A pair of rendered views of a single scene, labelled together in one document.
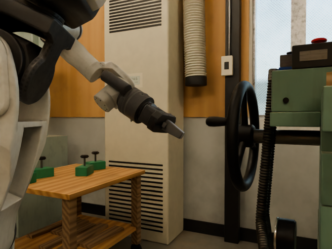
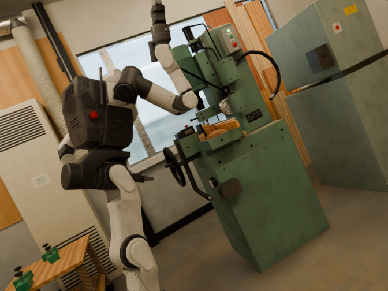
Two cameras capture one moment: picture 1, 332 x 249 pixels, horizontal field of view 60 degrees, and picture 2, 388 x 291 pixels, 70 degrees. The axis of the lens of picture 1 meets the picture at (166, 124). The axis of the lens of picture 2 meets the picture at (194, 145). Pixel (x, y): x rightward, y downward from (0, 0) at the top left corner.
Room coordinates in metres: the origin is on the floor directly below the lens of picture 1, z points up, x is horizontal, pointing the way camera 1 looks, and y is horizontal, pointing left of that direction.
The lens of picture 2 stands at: (-0.68, 0.87, 1.04)
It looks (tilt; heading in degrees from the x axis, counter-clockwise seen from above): 5 degrees down; 317
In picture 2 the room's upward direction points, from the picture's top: 25 degrees counter-clockwise
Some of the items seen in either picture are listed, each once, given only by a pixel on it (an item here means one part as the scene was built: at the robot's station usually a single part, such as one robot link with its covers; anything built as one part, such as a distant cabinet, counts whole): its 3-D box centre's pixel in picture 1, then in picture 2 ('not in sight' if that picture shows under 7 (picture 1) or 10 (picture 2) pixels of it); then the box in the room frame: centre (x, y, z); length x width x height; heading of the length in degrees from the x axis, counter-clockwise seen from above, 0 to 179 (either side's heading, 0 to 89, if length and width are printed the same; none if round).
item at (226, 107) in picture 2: not in sight; (228, 106); (0.43, -0.57, 1.02); 0.12 x 0.03 x 0.12; 62
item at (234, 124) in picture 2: not in sight; (217, 129); (0.50, -0.46, 0.92); 0.62 x 0.02 x 0.04; 152
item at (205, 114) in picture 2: not in sight; (207, 114); (0.59, -0.53, 1.03); 0.14 x 0.07 x 0.09; 62
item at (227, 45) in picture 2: not in sight; (230, 40); (0.33, -0.73, 1.40); 0.10 x 0.06 x 0.16; 62
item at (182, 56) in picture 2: not in sight; (185, 71); (0.60, -0.51, 1.35); 0.18 x 0.18 x 0.31
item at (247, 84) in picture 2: not in sight; (232, 82); (0.47, -0.77, 1.16); 0.22 x 0.22 x 0.72; 62
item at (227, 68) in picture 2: not in sight; (228, 71); (0.37, -0.63, 1.23); 0.09 x 0.08 x 0.15; 62
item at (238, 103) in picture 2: not in sight; (237, 102); (0.37, -0.60, 1.02); 0.09 x 0.07 x 0.12; 152
